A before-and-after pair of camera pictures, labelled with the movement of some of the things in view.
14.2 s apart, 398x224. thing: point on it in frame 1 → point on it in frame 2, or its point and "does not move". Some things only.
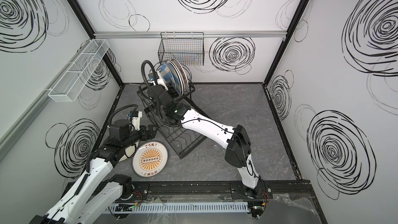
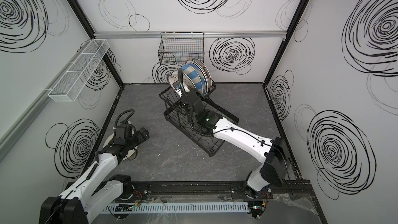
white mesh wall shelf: (70, 85) does not move
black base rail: (270, 192) does not move
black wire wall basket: (186, 47) does not move
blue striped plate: (170, 79) → (196, 77)
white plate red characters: (183, 75) → (208, 73)
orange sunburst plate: (150, 158) → (171, 80)
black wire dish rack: (182, 140) → (195, 114)
